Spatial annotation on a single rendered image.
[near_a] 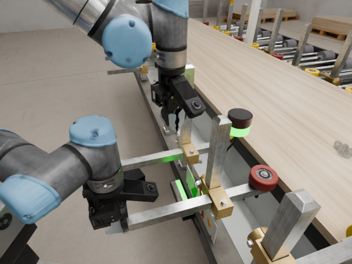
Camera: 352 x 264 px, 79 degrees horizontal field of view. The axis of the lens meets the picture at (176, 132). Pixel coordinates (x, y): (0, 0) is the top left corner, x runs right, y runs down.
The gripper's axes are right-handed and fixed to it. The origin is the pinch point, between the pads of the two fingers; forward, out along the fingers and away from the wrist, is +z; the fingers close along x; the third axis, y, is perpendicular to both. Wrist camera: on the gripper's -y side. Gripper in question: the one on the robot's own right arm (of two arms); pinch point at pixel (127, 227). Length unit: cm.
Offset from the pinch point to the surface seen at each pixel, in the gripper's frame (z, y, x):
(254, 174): -8.7, -38.6, -0.5
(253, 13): -31, -122, -134
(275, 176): -8.7, -43.9, 2.2
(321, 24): 50, -570, -454
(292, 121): -8, -71, -21
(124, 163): -0.9, -2.1, -24.2
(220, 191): -4.9, -27.8, -0.1
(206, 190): -3.6, -24.4, -2.6
